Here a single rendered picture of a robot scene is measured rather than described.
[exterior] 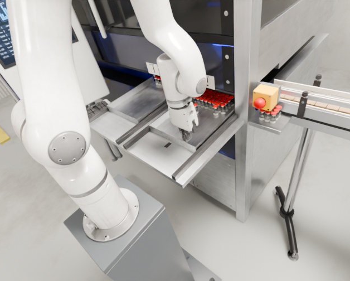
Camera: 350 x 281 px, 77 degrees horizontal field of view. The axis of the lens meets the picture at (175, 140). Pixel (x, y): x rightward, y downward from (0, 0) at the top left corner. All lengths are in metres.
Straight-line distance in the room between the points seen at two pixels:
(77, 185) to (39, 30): 0.34
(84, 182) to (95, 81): 1.03
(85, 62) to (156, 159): 0.85
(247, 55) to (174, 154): 0.43
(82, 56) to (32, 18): 1.02
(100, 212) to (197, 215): 1.10
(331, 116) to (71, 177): 0.86
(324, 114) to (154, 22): 0.67
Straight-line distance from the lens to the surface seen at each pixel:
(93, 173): 0.59
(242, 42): 0.82
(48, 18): 0.47
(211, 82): 0.96
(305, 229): 1.71
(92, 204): 0.65
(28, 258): 2.11
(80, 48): 1.48
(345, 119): 0.95
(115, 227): 0.75
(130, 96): 1.30
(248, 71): 0.85
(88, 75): 1.52
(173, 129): 0.96
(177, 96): 0.70
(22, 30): 0.48
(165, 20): 0.61
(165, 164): 0.82
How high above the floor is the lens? 1.48
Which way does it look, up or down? 41 degrees down
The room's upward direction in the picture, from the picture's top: 14 degrees counter-clockwise
